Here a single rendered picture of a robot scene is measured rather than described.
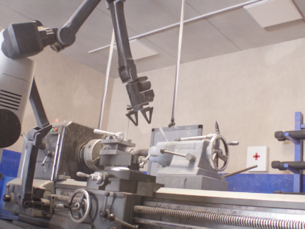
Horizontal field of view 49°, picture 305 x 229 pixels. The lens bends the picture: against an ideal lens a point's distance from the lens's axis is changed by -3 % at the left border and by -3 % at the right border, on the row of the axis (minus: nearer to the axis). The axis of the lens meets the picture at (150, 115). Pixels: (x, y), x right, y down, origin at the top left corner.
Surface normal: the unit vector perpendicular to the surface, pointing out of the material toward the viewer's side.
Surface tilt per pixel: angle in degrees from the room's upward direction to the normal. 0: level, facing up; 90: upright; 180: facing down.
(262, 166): 90
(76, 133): 90
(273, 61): 90
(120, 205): 90
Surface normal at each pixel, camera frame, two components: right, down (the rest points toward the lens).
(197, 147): -0.62, -0.40
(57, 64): 0.75, -0.08
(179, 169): -0.51, -0.69
